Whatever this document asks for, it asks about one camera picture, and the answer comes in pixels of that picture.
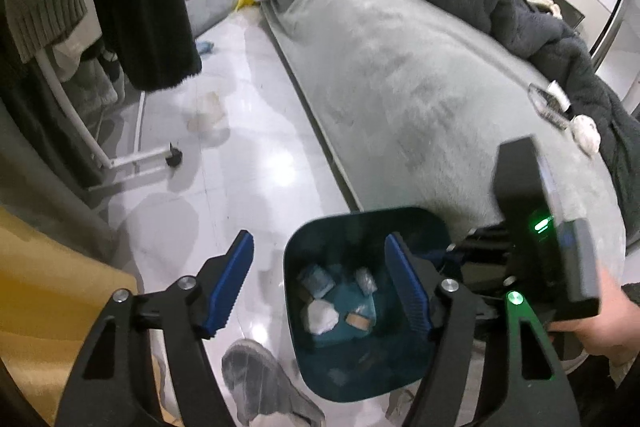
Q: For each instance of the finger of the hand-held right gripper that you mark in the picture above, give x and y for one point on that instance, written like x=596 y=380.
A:
x=487 y=279
x=482 y=241

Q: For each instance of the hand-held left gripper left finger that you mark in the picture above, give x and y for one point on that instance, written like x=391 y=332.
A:
x=227 y=287

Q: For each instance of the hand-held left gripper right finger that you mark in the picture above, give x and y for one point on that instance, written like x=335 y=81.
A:
x=407 y=287

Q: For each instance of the clear plastic bottle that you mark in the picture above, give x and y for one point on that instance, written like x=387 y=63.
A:
x=365 y=281

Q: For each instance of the brown tape roll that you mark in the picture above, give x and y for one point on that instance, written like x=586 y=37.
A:
x=358 y=321

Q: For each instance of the blue tissue packet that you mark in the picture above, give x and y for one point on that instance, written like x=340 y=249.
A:
x=316 y=279

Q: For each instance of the white wad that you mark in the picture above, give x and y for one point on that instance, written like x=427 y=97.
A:
x=586 y=134
x=321 y=316

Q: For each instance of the dark teal trash bin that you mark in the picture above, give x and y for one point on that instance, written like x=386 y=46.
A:
x=350 y=369

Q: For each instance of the person's right hand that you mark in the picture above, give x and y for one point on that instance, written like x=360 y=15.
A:
x=605 y=327

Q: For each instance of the grey slipper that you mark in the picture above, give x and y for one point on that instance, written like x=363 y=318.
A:
x=265 y=377

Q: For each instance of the white clothes rack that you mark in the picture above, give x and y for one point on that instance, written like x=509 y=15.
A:
x=132 y=159

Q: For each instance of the yellow fabric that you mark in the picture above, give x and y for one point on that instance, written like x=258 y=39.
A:
x=50 y=287

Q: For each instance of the pale green bed blanket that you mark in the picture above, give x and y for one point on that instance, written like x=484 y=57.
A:
x=400 y=82

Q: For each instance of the cream plush pet bed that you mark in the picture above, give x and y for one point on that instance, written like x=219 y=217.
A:
x=549 y=7

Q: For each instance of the small blue cloth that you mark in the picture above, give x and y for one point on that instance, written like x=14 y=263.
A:
x=205 y=47

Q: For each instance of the grey floor cushion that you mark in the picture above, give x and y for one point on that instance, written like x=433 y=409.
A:
x=210 y=12

